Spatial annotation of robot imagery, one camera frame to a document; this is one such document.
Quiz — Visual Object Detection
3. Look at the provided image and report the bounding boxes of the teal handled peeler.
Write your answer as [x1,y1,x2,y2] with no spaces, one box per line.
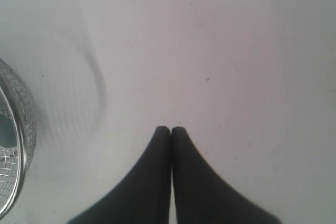
[0,115,17,148]

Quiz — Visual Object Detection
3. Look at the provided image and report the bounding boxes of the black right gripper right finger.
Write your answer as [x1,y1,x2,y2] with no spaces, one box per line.
[171,127,280,223]

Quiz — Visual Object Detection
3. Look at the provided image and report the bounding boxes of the oval wire mesh basket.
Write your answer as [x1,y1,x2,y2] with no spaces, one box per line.
[1,60,37,218]

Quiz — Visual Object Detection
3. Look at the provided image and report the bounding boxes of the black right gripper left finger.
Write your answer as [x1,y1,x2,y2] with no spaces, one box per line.
[70,126,171,223]

